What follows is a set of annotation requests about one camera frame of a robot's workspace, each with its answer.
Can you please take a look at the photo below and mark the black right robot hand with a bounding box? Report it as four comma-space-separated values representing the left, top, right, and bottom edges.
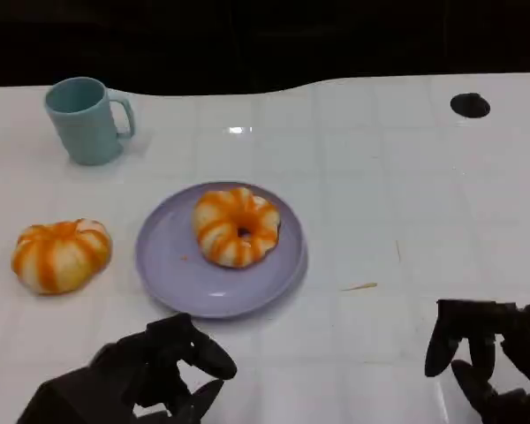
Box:
425, 299, 530, 424

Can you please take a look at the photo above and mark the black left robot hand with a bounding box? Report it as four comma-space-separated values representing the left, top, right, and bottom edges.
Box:
90, 312, 239, 424

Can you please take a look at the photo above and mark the orange white toy bread roll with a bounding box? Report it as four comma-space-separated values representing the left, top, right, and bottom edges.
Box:
192, 185, 280, 269
11, 218, 113, 296

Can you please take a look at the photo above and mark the lilac plate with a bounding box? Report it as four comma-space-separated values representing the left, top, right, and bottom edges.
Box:
135, 180, 309, 320

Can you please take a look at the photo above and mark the pale green mug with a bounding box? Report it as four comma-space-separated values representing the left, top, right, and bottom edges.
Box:
43, 77, 137, 167

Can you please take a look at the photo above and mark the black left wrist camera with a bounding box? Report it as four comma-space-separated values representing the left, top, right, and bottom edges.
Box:
16, 365, 138, 424

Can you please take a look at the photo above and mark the black table cable hole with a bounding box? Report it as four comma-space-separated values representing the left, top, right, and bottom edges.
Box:
450, 92, 491, 118

